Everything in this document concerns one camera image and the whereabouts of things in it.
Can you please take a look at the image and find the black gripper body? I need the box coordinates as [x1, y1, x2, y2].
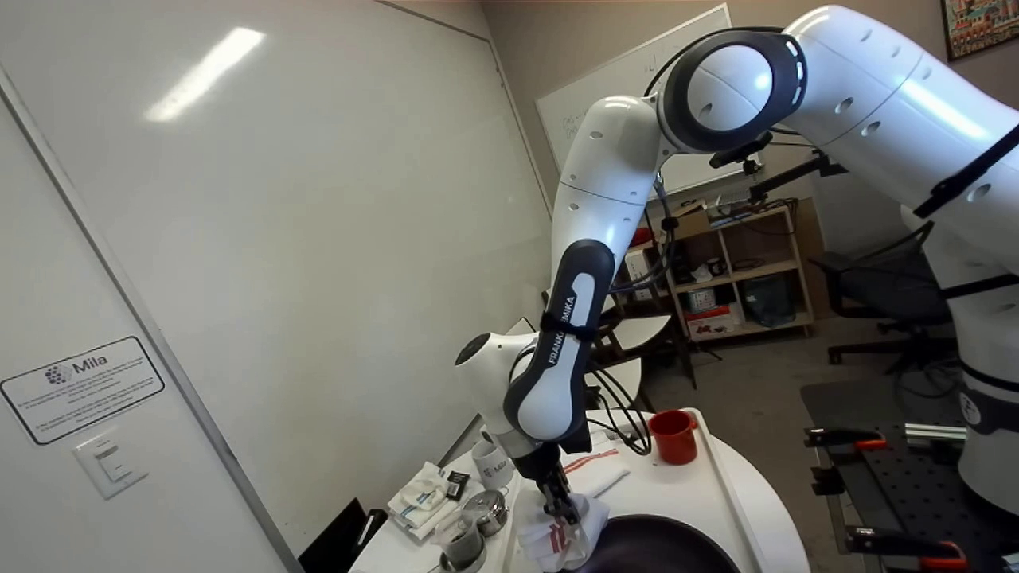
[517, 443, 569, 506]

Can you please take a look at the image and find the white red-striped towel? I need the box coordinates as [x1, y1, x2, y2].
[513, 489, 610, 573]

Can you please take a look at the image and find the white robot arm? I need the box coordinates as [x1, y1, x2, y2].
[455, 6, 1019, 519]

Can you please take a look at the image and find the black frying pan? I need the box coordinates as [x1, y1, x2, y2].
[587, 516, 738, 573]

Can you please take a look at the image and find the white mug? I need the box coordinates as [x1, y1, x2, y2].
[471, 433, 513, 489]

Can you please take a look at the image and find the metal round tin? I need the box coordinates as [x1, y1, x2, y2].
[464, 489, 508, 538]

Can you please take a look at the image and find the red mug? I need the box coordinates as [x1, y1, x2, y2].
[650, 411, 698, 466]

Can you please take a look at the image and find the wooden shelf unit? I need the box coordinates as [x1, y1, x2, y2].
[658, 203, 812, 343]

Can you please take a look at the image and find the black office chair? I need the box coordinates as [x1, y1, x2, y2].
[814, 223, 954, 371]

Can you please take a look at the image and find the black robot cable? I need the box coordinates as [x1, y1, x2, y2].
[581, 305, 657, 458]

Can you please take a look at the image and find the orange-handled clamp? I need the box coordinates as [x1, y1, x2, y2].
[846, 526, 967, 573]

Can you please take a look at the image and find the large wall whiteboard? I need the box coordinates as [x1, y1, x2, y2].
[533, 0, 744, 203]

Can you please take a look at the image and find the wall light switch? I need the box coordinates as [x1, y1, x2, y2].
[73, 430, 145, 501]

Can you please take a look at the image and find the wall sign placard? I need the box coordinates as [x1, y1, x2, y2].
[0, 337, 166, 447]

